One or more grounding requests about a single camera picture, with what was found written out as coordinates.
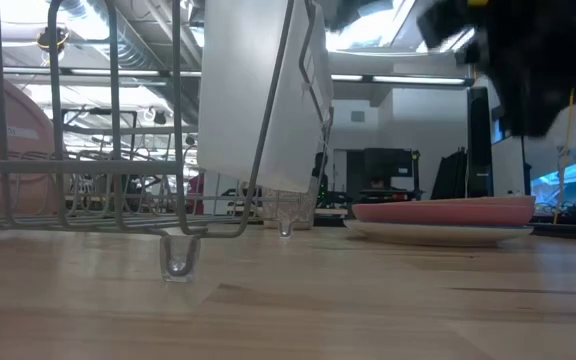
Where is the grey wire dish rack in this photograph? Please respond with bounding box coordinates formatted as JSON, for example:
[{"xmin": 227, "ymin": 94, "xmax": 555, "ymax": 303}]
[{"xmin": 0, "ymin": 0, "xmax": 335, "ymax": 284}]

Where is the black metal table frame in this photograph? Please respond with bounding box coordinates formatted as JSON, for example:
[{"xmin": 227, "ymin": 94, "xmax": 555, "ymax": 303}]
[{"xmin": 312, "ymin": 213, "xmax": 576, "ymax": 242}]

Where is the ceiling light strip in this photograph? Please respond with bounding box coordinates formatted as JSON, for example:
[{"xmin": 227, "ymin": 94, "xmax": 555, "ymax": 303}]
[{"xmin": 330, "ymin": 73, "xmax": 469, "ymax": 86}]

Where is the white board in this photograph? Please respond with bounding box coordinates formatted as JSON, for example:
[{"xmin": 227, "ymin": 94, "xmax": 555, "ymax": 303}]
[{"xmin": 491, "ymin": 133, "xmax": 532, "ymax": 197}]

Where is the pink plate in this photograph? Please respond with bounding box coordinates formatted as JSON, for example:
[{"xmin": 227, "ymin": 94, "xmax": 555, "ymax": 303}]
[
  {"xmin": 351, "ymin": 195, "xmax": 537, "ymax": 227},
  {"xmin": 0, "ymin": 59, "xmax": 60, "ymax": 216}
]

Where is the white plate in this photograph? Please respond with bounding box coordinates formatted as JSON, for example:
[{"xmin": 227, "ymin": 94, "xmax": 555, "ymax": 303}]
[{"xmin": 343, "ymin": 219, "xmax": 534, "ymax": 247}]

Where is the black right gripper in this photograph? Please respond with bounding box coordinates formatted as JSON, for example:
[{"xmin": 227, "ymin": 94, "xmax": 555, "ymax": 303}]
[{"xmin": 415, "ymin": 0, "xmax": 576, "ymax": 139}]

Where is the black equipment stand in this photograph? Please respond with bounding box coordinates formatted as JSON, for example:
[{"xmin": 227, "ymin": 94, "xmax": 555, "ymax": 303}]
[{"xmin": 346, "ymin": 147, "xmax": 423, "ymax": 204}]

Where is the black leaning panel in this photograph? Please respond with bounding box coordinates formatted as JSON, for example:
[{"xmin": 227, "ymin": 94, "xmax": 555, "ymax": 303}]
[{"xmin": 430, "ymin": 148, "xmax": 469, "ymax": 201}]

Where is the black tall panel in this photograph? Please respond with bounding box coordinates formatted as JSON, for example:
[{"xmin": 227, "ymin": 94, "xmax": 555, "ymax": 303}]
[{"xmin": 466, "ymin": 86, "xmax": 495, "ymax": 199}]

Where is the translucent white cutlery holder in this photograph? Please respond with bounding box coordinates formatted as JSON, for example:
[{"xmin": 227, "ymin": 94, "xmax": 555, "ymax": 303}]
[{"xmin": 196, "ymin": 0, "xmax": 334, "ymax": 194}]

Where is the yellow cable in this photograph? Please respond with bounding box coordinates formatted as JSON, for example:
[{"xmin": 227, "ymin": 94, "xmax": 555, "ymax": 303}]
[{"xmin": 551, "ymin": 87, "xmax": 576, "ymax": 225}]

